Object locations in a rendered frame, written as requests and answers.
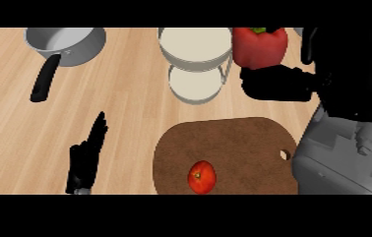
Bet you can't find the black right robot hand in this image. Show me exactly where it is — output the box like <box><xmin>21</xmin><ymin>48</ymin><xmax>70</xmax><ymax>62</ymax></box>
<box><xmin>239</xmin><ymin>27</ymin><xmax>372</xmax><ymax>123</ymax></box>

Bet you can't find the red bell pepper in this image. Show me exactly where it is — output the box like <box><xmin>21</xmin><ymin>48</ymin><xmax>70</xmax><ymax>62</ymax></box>
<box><xmin>232</xmin><ymin>27</ymin><xmax>291</xmax><ymax>71</ymax></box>

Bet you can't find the brown wooden cutting board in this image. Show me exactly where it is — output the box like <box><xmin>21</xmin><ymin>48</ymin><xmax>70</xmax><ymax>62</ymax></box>
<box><xmin>151</xmin><ymin>116</ymin><xmax>300</xmax><ymax>196</ymax></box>

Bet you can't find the red tomato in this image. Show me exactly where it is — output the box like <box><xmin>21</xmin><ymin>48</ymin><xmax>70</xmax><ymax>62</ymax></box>
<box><xmin>188</xmin><ymin>159</ymin><xmax>219</xmax><ymax>196</ymax></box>

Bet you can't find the grey saucepan with black handle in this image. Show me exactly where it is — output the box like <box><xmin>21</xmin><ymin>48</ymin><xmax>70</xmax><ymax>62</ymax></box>
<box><xmin>24</xmin><ymin>27</ymin><xmax>108</xmax><ymax>103</ymax></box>

